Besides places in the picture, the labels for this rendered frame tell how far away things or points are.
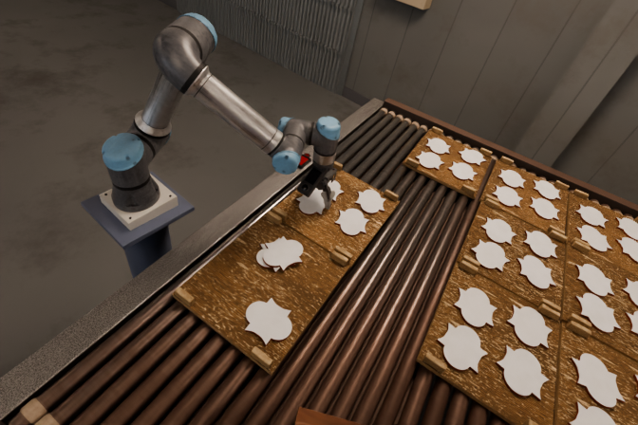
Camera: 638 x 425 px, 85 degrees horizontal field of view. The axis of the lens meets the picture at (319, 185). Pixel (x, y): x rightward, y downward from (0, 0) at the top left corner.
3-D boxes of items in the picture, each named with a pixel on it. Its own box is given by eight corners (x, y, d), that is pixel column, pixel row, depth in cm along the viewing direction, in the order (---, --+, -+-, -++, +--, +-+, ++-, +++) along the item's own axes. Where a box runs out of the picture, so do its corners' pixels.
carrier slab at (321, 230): (268, 214, 126) (268, 212, 125) (328, 165, 154) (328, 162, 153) (350, 267, 115) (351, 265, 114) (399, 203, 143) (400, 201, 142)
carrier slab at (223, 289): (172, 296, 97) (171, 293, 96) (266, 215, 126) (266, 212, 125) (272, 376, 86) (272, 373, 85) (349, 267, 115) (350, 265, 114)
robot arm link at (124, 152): (102, 184, 112) (89, 151, 103) (124, 158, 122) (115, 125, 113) (139, 191, 112) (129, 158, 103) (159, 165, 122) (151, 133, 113)
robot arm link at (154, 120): (114, 151, 119) (163, 15, 85) (137, 127, 129) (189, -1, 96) (147, 169, 122) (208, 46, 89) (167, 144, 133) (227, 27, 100)
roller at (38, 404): (11, 425, 75) (2, 417, 71) (381, 112, 210) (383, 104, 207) (25, 440, 73) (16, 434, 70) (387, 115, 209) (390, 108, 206)
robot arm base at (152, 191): (103, 198, 121) (94, 176, 114) (140, 175, 131) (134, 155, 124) (133, 219, 116) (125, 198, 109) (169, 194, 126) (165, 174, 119)
